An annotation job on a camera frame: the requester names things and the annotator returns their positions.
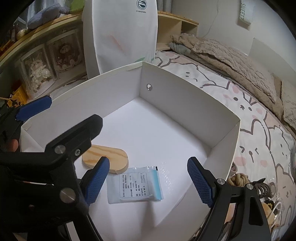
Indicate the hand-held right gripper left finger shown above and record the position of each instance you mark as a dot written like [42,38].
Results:
[98,180]

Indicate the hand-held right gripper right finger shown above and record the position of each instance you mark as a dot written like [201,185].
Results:
[198,183]

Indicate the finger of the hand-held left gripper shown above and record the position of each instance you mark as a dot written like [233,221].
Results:
[76,136]
[34,107]

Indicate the oval wooden block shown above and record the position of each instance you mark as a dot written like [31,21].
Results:
[113,157]

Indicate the blue white sachet packet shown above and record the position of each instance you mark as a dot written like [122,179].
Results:
[136,185]

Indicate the white cardboard box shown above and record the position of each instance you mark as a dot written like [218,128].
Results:
[150,129]

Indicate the person's left hand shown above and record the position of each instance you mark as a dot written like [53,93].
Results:
[12,144]

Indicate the yellow box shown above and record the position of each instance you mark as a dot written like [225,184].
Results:
[19,96]

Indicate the small white cup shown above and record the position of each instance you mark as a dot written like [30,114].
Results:
[234,169]

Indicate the lion plush display case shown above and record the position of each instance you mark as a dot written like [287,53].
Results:
[64,52]

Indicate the dark hair claw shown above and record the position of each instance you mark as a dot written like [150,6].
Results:
[263,187]

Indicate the cartoon printed bedsheet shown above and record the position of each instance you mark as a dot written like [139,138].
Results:
[254,139]

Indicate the blue plush toy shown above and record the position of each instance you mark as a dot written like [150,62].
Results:
[46,17]

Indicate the white tote bag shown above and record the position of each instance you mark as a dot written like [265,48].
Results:
[120,34]

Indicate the green plush toy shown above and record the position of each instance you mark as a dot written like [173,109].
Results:
[77,4]

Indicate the beige pillow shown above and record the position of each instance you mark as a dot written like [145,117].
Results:
[289,104]

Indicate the beige fuzzy blanket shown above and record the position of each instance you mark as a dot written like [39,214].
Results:
[231,60]

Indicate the white headboard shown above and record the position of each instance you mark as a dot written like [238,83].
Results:
[272,58]

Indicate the wooden shelf unit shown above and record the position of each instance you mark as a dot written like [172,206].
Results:
[171,25]

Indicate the white wall hanging bag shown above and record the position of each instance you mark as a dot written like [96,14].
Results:
[245,12]

